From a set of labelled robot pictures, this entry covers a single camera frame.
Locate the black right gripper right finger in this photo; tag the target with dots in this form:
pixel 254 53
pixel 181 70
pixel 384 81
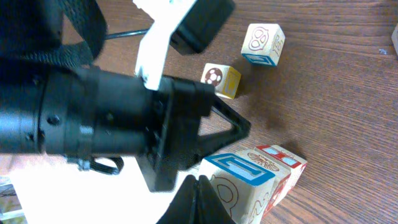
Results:
pixel 209 209

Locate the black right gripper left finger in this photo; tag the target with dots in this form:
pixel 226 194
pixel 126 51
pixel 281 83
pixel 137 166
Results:
pixel 182 209

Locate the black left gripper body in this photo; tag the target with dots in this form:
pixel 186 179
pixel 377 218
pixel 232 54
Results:
pixel 180 105

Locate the red I wooden block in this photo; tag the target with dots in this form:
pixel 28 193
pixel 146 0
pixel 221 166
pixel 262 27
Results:
pixel 289 161

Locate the soccer ball wooden block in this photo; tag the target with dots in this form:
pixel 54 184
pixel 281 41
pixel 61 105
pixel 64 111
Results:
pixel 224 78

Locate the pretzel picture wooden block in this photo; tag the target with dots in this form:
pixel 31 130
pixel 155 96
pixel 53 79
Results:
pixel 263 44

